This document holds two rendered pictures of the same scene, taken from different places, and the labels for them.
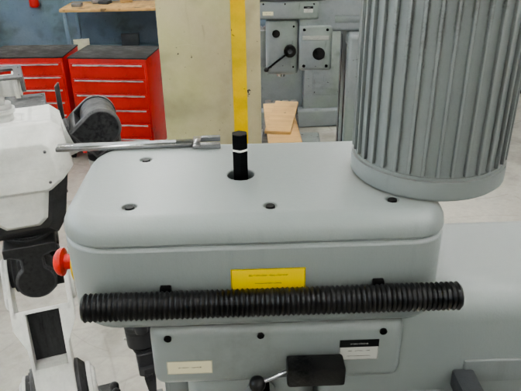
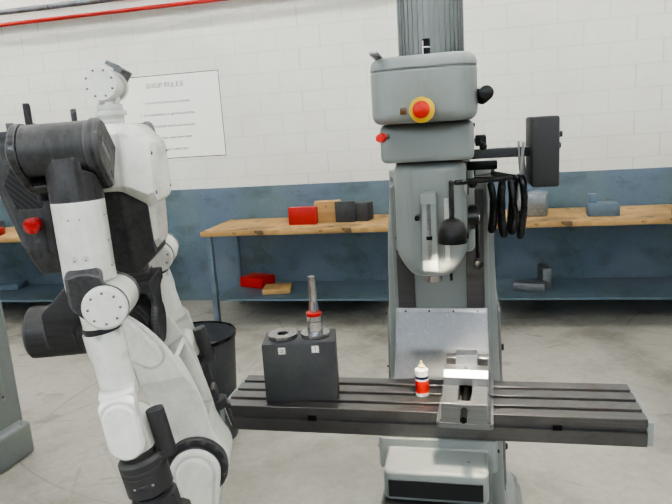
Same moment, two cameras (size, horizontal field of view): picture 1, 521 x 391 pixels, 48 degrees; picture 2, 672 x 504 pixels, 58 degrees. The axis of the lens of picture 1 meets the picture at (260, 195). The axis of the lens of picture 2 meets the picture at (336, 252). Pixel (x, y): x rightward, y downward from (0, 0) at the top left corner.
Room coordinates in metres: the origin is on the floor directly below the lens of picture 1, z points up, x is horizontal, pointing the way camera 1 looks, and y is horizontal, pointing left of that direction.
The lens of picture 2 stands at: (0.55, 1.75, 1.73)
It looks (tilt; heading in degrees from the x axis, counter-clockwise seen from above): 11 degrees down; 285
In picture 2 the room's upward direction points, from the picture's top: 4 degrees counter-clockwise
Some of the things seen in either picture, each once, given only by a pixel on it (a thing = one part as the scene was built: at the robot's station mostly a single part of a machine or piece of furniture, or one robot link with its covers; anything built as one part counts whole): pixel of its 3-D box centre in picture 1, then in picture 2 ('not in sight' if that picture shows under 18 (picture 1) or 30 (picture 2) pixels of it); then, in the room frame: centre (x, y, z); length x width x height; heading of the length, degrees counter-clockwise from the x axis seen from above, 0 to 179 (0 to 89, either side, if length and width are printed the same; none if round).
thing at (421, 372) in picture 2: not in sight; (421, 377); (0.76, 0.03, 0.98); 0.04 x 0.04 x 0.11
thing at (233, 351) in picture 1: (272, 300); (430, 140); (0.71, -0.02, 1.68); 0.34 x 0.24 x 0.10; 92
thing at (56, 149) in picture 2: not in sight; (63, 162); (1.27, 0.82, 1.70); 0.12 x 0.09 x 0.14; 20
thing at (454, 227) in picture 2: not in sight; (452, 230); (0.64, 0.22, 1.46); 0.07 x 0.07 x 0.06
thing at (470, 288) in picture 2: not in sight; (446, 362); (0.73, -0.59, 0.78); 0.50 x 0.46 x 1.56; 92
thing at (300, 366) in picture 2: not in sight; (301, 363); (1.12, 0.06, 1.03); 0.22 x 0.12 x 0.20; 13
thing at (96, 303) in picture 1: (272, 299); (482, 96); (0.57, -0.01, 1.79); 0.45 x 0.04 x 0.04; 92
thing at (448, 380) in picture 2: not in sight; (466, 374); (0.62, 0.08, 1.02); 0.12 x 0.06 x 0.04; 0
